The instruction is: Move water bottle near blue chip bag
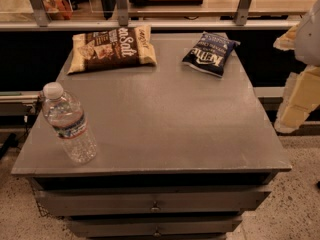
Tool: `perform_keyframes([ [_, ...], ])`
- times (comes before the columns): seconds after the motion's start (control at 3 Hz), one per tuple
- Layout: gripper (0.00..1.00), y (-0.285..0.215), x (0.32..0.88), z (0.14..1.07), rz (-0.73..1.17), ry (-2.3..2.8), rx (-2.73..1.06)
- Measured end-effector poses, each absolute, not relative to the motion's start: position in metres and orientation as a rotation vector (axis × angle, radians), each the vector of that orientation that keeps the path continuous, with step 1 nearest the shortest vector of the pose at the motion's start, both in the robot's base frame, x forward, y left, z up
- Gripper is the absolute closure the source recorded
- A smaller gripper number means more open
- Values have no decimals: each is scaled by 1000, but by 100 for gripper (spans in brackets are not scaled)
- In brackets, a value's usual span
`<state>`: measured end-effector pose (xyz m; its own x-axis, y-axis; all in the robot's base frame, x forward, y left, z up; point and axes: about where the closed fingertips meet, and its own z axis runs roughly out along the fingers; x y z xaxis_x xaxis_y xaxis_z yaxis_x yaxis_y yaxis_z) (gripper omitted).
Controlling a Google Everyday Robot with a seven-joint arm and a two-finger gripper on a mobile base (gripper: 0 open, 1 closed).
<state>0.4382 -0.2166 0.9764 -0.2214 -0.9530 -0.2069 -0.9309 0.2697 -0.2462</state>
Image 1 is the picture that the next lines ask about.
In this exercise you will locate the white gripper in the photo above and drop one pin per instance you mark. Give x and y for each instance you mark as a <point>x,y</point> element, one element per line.
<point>308,39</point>

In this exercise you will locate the clear plastic water bottle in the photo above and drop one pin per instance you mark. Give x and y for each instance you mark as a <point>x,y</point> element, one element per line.
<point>64,113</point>

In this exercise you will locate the blue Kettle chip bag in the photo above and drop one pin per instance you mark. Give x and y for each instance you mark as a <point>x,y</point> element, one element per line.
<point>210,53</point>

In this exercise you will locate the brown sea salt chip bag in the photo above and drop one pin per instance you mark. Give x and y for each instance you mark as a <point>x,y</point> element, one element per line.
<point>112,49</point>

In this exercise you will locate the orange bag behind glass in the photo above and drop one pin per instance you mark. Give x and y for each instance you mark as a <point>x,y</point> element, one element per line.
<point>61,7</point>

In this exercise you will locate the grey drawer cabinet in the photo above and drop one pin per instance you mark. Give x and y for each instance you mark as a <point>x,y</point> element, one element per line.
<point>161,127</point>

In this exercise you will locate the lower grey drawer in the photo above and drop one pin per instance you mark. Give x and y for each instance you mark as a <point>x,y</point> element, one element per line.
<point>154,227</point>

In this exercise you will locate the grey drawer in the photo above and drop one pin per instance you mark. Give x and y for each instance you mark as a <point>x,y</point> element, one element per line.
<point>154,227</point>
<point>86,202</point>

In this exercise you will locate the upper grey drawer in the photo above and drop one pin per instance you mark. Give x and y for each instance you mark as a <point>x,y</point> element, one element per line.
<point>86,202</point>

